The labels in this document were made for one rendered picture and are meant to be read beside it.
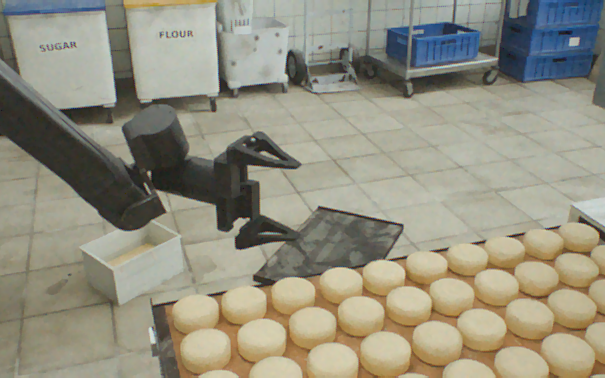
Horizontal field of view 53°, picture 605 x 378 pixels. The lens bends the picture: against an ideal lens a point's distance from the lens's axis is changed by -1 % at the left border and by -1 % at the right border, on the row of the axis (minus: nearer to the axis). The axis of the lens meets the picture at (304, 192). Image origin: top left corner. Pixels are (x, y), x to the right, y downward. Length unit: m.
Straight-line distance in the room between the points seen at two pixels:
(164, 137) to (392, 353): 0.37
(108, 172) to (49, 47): 3.10
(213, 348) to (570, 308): 0.39
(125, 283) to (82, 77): 1.88
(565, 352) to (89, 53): 3.45
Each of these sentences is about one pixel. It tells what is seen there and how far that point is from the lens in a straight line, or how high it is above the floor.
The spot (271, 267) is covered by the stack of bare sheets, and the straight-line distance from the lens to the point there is 2.37.
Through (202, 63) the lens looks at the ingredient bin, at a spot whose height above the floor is 0.33.
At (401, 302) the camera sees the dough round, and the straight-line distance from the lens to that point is 0.70.
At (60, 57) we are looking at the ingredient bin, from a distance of 3.86.
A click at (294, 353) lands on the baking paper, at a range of 0.65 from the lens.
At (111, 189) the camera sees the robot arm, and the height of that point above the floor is 1.01.
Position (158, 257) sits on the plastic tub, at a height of 0.11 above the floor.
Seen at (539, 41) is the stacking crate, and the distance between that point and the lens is 4.88.
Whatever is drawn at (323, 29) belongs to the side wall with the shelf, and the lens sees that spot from 4.81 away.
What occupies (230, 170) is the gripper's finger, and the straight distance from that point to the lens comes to 0.74.
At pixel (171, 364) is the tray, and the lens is 0.66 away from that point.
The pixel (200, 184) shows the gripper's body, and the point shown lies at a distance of 0.78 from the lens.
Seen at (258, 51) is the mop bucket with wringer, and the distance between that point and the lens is 4.23.
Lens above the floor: 1.34
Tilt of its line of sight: 27 degrees down
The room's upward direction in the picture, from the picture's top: straight up
